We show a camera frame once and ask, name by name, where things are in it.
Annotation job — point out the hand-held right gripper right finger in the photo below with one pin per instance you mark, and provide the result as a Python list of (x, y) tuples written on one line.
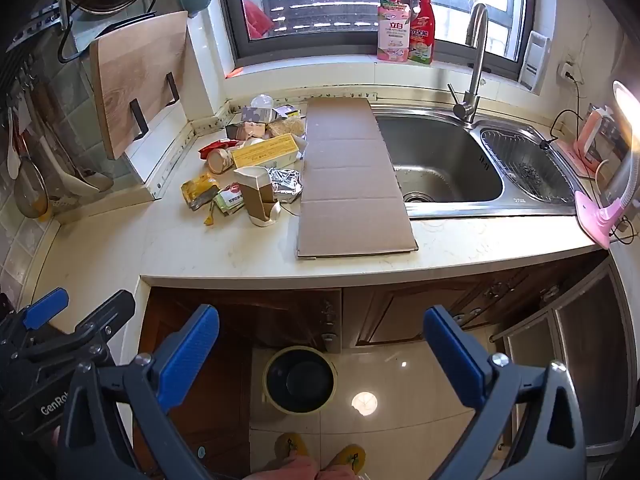
[(455, 355)]

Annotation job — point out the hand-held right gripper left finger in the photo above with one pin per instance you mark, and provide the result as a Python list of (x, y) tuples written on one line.
[(192, 355)]

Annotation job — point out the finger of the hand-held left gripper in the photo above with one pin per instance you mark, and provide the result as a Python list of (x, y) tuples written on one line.
[(107, 315), (47, 304)]

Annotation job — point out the round cream trash bin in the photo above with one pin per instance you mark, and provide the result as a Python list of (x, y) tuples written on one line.
[(300, 380)]

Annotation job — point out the red green snack packet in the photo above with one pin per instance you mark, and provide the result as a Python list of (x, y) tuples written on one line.
[(230, 198)]

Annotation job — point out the beige loofah sponge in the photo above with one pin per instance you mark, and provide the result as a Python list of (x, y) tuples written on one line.
[(288, 128)]

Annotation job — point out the brown wooden cabinet door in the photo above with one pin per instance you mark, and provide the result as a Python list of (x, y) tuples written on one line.
[(280, 315), (410, 310), (525, 272), (225, 390)]

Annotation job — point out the metal cabinet knob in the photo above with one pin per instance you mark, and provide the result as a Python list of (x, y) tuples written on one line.
[(548, 292), (493, 288)]

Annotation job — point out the white slotted spoon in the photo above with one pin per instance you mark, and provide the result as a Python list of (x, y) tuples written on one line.
[(65, 203)]

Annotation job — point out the yellow slipper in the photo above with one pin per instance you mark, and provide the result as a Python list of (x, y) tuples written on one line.
[(350, 455), (290, 444)]

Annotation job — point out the aluminium glass cabinet door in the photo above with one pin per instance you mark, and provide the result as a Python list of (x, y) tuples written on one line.
[(590, 360)]

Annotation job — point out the small yellow wrapper scrap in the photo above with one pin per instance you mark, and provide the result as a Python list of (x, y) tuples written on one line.
[(208, 216)]

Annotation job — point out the white rice paddle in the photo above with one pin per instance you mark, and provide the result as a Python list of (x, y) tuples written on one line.
[(13, 160)]

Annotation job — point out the person's left leg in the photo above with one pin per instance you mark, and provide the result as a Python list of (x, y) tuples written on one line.
[(290, 470)]

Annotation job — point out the person's leg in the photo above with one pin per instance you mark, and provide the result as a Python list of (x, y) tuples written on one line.
[(290, 470), (337, 474)]

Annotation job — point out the yellow snack packet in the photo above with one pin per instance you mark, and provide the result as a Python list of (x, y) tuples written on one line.
[(200, 190)]

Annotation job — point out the person's right leg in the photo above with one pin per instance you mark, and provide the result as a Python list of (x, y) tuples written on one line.
[(337, 474)]

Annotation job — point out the white cup brown sleeve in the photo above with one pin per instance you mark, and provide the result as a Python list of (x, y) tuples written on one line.
[(255, 195)]

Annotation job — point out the paper noodle cup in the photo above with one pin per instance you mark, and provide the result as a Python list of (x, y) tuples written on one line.
[(220, 161)]

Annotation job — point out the crumpled silver foil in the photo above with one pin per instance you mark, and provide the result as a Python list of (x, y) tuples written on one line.
[(288, 185)]

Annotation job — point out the stainless steel sink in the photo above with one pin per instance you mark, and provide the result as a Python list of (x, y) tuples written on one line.
[(440, 160)]

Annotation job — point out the steel wool scrubber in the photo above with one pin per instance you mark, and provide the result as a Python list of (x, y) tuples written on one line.
[(529, 172)]

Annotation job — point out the black board holder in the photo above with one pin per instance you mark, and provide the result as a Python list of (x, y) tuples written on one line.
[(140, 120)]

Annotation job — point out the pink desk lamp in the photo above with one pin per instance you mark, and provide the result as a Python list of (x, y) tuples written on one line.
[(595, 215)]

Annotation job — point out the red plastic wrapper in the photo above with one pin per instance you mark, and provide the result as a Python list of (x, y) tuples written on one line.
[(215, 147)]

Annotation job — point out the brown cardboard sheet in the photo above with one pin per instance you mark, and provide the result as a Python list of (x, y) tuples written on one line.
[(350, 180)]

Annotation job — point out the yellow flat box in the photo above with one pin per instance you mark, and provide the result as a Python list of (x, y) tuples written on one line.
[(265, 153)]

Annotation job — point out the wooden cutting board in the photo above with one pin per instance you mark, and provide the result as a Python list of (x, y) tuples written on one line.
[(135, 75)]

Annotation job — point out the grey patterned box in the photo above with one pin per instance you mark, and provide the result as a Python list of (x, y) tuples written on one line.
[(257, 115)]

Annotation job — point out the pink small appliance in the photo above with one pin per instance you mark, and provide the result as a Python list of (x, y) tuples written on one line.
[(587, 135)]

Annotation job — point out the small printed box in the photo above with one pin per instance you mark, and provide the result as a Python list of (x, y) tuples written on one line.
[(287, 111)]

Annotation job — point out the clear plastic container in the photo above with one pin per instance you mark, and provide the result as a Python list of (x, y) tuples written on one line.
[(261, 102)]

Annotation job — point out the small red tag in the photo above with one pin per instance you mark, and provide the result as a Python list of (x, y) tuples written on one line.
[(234, 73)]

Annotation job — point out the steel kitchen faucet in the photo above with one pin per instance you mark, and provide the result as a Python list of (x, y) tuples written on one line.
[(477, 55)]

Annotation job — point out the red spray bottle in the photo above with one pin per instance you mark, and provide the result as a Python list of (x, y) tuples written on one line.
[(421, 35)]

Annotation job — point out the dark framed window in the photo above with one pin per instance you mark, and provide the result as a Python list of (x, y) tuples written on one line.
[(350, 47)]

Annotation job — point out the pink soap pouch bottle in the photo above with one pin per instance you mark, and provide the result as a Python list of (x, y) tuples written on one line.
[(394, 30)]

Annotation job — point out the red cloth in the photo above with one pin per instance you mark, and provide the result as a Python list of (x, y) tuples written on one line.
[(257, 20)]

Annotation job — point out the metal hook rail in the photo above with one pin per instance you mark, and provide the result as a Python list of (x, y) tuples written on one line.
[(40, 25)]

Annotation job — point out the white wall socket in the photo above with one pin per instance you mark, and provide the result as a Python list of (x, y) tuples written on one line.
[(566, 70)]

